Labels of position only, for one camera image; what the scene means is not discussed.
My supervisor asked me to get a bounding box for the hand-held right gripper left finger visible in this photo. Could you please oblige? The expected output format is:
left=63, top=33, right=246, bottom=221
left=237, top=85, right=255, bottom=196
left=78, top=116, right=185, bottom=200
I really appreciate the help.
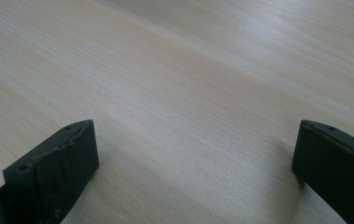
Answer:
left=0, top=119, right=100, bottom=224

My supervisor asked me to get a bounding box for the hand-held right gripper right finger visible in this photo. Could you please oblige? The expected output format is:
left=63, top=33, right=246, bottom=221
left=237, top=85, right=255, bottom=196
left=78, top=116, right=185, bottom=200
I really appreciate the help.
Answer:
left=291, top=119, right=354, bottom=224

